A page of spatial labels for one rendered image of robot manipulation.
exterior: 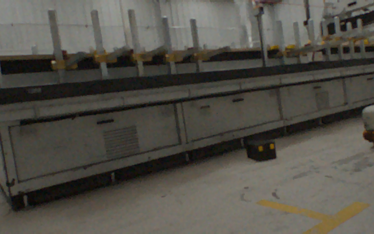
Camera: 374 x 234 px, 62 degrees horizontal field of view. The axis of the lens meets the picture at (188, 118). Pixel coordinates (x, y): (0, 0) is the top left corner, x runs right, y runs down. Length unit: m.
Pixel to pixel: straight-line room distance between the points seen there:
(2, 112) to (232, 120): 1.84
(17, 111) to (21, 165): 0.38
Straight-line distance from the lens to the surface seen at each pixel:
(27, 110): 1.91
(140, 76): 2.09
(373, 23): 5.83
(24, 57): 2.10
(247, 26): 7.45
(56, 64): 1.93
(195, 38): 2.41
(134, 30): 2.16
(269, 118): 3.23
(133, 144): 2.32
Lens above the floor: 0.49
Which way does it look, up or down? 3 degrees down
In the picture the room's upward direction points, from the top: 8 degrees counter-clockwise
